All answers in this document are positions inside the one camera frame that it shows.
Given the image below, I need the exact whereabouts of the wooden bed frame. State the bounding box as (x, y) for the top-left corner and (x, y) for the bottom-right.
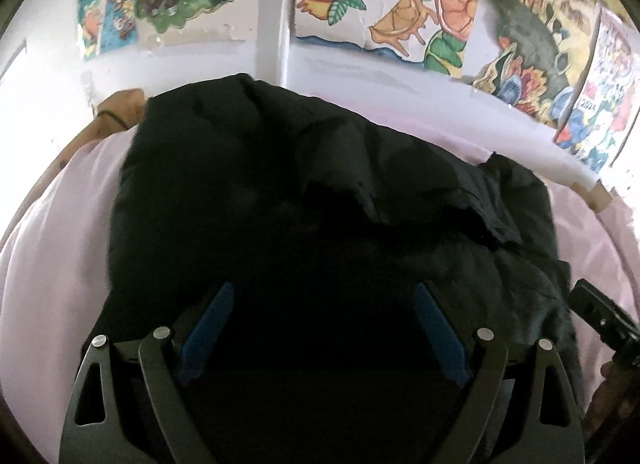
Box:
(10, 88), (614, 245)

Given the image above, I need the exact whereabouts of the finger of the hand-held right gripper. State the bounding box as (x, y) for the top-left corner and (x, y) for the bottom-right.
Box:
(570, 279), (640, 346)

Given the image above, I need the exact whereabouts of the white wall pipe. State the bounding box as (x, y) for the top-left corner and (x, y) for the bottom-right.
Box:
(254, 0), (301, 91)

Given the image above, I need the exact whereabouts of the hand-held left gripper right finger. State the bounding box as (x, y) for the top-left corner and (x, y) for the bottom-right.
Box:
(413, 281), (586, 464)

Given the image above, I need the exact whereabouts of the swimming girl drawing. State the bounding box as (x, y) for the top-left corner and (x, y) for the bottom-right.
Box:
(76, 0), (140, 63)

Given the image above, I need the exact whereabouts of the dark hair tie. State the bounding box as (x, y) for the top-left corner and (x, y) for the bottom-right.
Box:
(96, 110), (128, 129)

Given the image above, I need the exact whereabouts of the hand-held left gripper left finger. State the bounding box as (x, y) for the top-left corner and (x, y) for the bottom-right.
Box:
(59, 281), (236, 464)

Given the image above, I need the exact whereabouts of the black jacket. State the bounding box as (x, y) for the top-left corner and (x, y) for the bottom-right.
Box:
(82, 73), (588, 464)

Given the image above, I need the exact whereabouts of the landscape dinosaur drawing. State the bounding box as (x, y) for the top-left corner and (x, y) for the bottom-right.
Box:
(462, 0), (602, 128)

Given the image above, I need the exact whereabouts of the pink bed sheet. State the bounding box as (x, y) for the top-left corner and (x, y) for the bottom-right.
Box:
(0, 134), (640, 464)

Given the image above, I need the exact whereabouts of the red white collage drawing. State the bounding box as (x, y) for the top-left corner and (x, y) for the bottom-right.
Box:
(552, 8), (640, 176)

